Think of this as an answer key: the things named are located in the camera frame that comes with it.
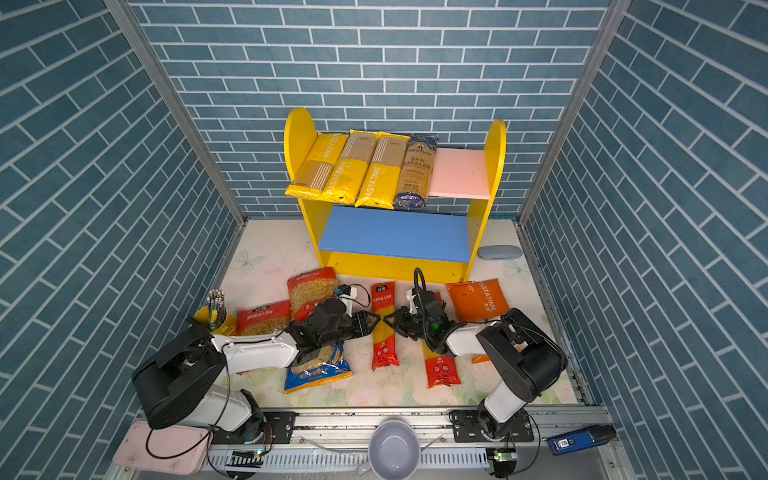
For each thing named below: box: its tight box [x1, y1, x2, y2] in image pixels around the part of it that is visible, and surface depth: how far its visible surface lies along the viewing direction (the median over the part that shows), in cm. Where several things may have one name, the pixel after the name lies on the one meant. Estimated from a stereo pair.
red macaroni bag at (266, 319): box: [237, 300, 291, 336], surface depth 90 cm
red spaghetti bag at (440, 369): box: [422, 339, 461, 389], surface depth 83 cm
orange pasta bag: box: [446, 278, 510, 321], surface depth 97 cm
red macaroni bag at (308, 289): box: [287, 267, 338, 323], surface depth 96 cm
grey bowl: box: [368, 420, 421, 480], surface depth 70 cm
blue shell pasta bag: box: [284, 343, 353, 394], surface depth 80 cm
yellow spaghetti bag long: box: [321, 130, 379, 205], surface depth 76 cm
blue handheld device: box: [547, 425, 617, 456], surface depth 71 cm
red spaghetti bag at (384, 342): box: [371, 281, 400, 371], surface depth 86 cm
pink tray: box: [112, 421, 213, 476], surface depth 69 cm
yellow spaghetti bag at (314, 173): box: [285, 132, 349, 200], surface depth 76 cm
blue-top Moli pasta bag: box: [394, 134, 439, 210], surface depth 74 cm
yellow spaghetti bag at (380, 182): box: [355, 132, 410, 210], surface depth 75 cm
